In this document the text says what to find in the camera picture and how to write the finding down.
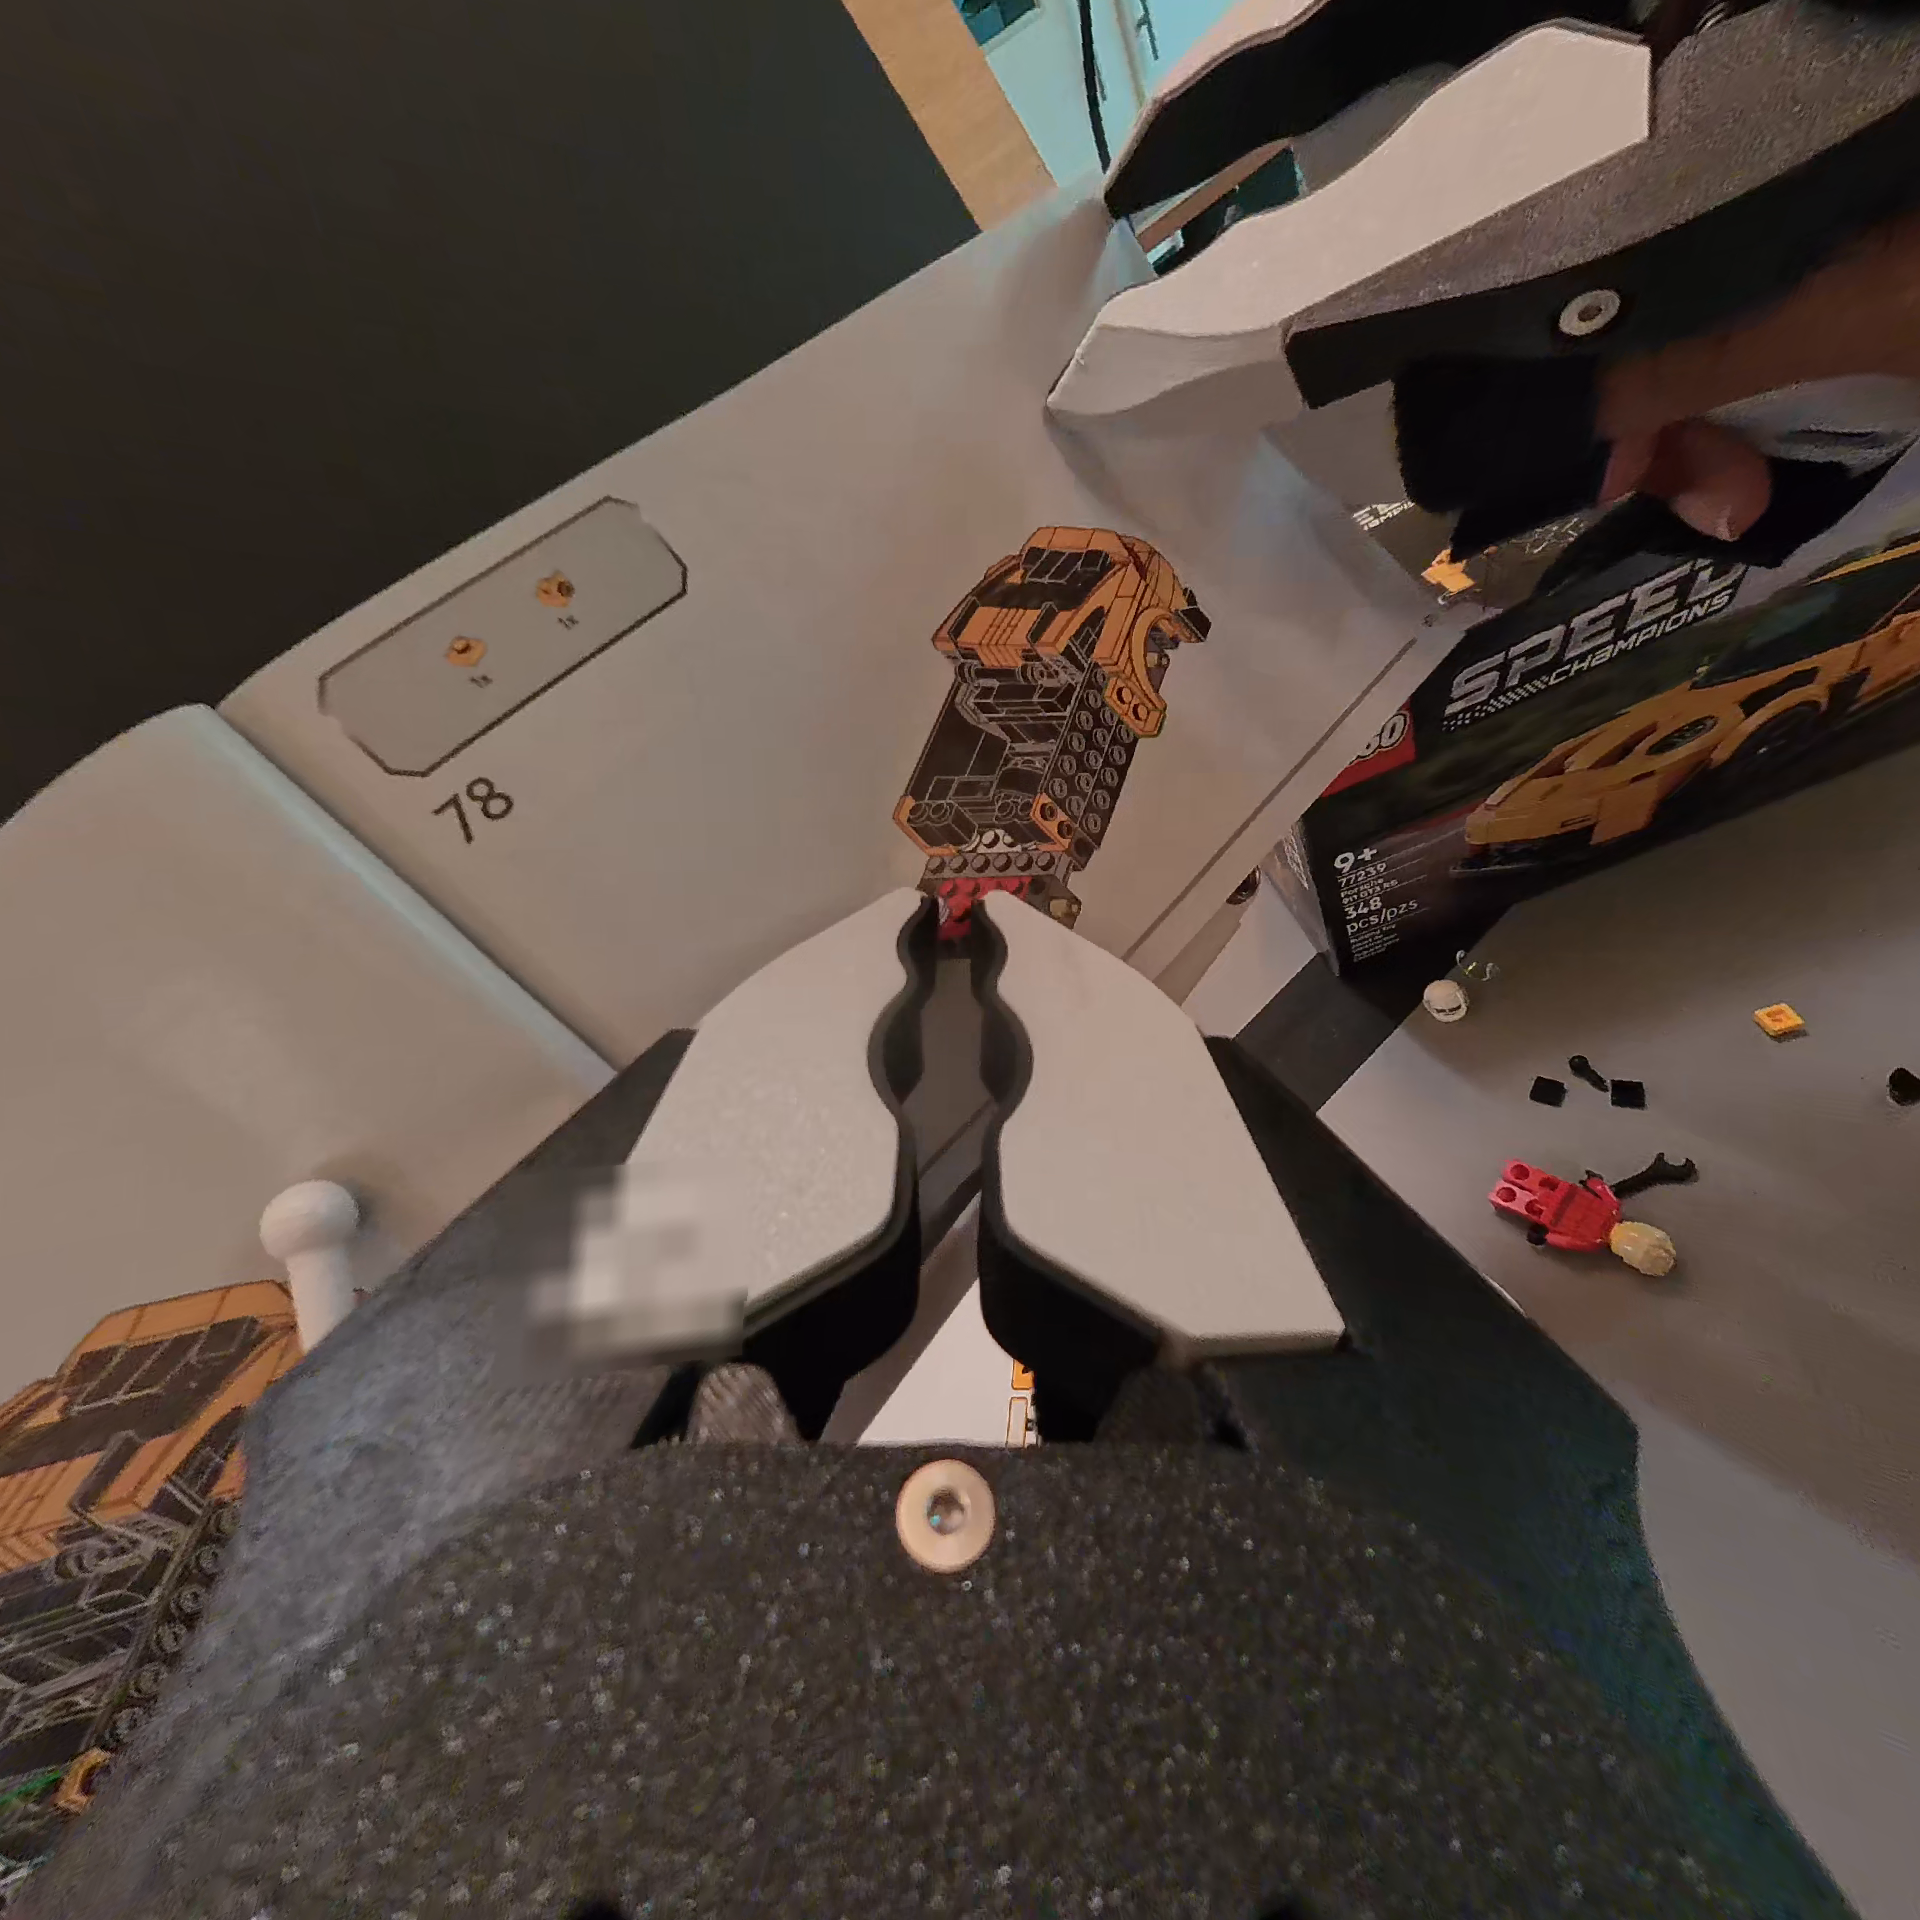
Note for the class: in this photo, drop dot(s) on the person's right hand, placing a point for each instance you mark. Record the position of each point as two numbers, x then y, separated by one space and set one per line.
1695 450

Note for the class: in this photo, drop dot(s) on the scattered loose small toy parts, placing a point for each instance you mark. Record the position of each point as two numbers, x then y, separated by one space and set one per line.
1779 1020

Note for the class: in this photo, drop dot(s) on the small red toy brick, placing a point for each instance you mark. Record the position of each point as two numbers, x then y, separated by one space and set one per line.
962 909

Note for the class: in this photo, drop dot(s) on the toy brick set box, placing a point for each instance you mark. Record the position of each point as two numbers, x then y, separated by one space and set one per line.
1652 720

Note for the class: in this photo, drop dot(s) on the red toy minifigure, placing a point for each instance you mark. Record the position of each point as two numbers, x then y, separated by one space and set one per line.
1575 1211

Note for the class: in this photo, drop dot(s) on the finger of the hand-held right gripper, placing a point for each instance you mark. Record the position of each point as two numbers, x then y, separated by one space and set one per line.
1350 254
1215 66

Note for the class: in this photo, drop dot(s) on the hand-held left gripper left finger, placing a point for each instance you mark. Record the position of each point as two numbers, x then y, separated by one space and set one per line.
780 1109

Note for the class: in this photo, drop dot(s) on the toy brick instruction booklet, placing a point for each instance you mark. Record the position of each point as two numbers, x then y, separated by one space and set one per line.
751 674

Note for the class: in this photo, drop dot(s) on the white rounded peg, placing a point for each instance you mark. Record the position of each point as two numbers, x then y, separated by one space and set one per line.
307 1224

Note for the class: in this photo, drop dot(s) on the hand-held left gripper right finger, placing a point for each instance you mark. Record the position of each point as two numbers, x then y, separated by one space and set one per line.
1156 1171

